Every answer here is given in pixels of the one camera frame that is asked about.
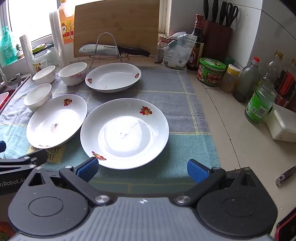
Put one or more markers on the green label plastic bottle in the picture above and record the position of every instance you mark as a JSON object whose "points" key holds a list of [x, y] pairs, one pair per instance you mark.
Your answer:
{"points": [[257, 106]]}

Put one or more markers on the red packet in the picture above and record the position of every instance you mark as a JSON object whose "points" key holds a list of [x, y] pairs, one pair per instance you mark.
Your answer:
{"points": [[286, 85]]}

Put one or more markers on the grey teal checked cloth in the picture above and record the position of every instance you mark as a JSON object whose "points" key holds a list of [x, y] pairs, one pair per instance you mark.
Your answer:
{"points": [[180, 104]]}

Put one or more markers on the red basin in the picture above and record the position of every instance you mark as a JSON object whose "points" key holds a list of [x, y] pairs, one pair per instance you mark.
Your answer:
{"points": [[3, 99]]}

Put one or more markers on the red phone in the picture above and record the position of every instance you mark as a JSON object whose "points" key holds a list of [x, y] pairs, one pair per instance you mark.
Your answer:
{"points": [[288, 228]]}

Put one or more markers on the steel sink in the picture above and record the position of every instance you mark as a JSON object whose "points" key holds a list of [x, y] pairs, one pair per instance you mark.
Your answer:
{"points": [[13, 89]]}

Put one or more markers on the bamboo cutting board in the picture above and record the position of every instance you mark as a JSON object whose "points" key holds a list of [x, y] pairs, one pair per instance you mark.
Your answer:
{"points": [[115, 23]]}

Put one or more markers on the red capped oil bottle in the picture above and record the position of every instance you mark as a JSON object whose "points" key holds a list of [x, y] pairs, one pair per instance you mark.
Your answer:
{"points": [[246, 83]]}

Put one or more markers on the green lidded sauce jar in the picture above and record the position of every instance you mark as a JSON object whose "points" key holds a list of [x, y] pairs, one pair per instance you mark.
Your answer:
{"points": [[211, 71]]}

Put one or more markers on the orange white seasoning bag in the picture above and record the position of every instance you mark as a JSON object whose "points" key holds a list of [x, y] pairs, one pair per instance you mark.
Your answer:
{"points": [[161, 49]]}

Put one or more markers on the glass jar yellow-green lid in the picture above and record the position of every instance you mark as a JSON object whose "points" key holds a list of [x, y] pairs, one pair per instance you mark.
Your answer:
{"points": [[40, 59]]}

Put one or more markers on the white floral bowl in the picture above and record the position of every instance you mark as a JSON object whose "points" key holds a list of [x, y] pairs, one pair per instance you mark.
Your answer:
{"points": [[72, 73], [38, 96], [44, 74]]}

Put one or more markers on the black binder clip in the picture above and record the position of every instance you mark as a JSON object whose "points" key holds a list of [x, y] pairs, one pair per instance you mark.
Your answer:
{"points": [[164, 36]]}

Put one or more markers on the green binder clip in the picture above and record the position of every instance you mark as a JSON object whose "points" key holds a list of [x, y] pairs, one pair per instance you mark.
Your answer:
{"points": [[172, 42]]}

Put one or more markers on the yellow lidded spice jar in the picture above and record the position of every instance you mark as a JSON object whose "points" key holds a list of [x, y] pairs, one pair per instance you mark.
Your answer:
{"points": [[229, 80]]}

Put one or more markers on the green dish soap bottle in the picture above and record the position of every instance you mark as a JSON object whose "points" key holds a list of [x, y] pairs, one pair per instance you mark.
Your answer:
{"points": [[7, 48]]}

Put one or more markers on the dark red knife block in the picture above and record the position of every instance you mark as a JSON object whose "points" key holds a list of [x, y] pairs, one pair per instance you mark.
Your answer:
{"points": [[217, 41]]}

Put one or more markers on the steel soap dispenser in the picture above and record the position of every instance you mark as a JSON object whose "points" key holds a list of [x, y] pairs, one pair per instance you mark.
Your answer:
{"points": [[17, 77]]}

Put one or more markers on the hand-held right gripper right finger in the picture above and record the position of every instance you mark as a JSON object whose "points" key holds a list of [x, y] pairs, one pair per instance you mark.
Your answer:
{"points": [[196, 171]]}

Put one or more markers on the white plastic box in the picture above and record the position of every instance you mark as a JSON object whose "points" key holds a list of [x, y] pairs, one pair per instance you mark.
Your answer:
{"points": [[282, 127]]}

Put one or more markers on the green capped small bottle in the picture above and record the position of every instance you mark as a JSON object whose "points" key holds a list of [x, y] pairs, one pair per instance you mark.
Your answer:
{"points": [[229, 61]]}

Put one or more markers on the dark soy sauce bottle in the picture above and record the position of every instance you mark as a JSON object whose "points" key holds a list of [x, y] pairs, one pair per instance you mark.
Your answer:
{"points": [[198, 48]]}

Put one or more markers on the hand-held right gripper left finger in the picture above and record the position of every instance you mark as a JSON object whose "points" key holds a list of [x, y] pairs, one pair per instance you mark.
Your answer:
{"points": [[89, 168]]}

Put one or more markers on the cling film roll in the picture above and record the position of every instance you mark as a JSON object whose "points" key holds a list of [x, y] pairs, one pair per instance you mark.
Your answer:
{"points": [[56, 41], [25, 48]]}

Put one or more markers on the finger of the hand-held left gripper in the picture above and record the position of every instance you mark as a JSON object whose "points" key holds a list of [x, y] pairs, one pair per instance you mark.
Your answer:
{"points": [[34, 160], [2, 146]]}

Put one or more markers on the black kitchen scissors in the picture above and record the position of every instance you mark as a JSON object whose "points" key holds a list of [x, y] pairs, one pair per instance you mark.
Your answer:
{"points": [[232, 15]]}

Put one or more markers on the orange cooking wine jug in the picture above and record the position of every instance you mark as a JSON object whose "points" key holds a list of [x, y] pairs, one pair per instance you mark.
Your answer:
{"points": [[66, 25]]}

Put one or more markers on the white floral plate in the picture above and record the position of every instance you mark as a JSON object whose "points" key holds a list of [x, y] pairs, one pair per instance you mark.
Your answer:
{"points": [[111, 78], [55, 115], [124, 134]]}

